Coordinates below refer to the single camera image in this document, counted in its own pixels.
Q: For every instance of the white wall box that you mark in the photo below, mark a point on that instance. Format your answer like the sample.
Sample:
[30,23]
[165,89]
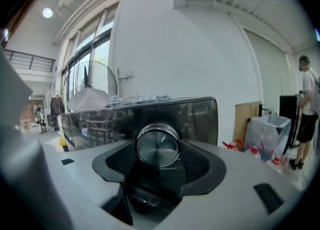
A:
[128,74]

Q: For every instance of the black pedestal fan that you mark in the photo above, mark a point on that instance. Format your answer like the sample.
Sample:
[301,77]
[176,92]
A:
[100,76]

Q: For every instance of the large leaning cardboard sheet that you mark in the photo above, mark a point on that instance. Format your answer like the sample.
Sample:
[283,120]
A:
[243,121]

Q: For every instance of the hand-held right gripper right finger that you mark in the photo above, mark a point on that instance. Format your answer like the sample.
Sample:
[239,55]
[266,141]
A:
[235,179]

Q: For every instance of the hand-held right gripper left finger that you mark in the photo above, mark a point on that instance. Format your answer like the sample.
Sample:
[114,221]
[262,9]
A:
[82,169]

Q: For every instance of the black-framed window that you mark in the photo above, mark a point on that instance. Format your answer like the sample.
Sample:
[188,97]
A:
[85,43]

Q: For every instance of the black cabinet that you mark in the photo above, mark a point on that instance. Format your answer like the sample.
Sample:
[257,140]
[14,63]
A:
[287,106]

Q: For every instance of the black faucet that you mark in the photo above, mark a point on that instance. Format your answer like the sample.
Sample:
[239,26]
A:
[262,110]

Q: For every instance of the black washing machine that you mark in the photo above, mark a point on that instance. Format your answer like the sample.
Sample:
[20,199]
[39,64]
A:
[197,123]

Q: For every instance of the clear water bottle red cap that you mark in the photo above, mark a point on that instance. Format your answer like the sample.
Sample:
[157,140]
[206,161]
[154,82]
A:
[277,160]
[255,151]
[232,145]

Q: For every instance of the black railing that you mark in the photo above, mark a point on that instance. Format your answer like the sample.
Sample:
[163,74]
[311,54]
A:
[30,61]

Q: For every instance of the black bin with yellow lid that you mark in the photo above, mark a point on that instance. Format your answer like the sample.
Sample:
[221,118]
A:
[63,145]

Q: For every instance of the grey wall pipe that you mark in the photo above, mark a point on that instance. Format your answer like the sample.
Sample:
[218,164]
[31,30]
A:
[121,86]

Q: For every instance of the silver metal control knob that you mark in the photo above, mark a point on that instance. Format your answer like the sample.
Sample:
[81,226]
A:
[157,148]

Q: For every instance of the round ceiling lamp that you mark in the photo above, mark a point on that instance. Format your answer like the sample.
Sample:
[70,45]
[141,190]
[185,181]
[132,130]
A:
[47,13]

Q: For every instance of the dark hanging garment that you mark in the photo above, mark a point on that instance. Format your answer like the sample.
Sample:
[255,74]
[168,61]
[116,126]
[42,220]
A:
[57,105]

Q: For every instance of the checked cloth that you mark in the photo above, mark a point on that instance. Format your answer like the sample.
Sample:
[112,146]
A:
[140,98]

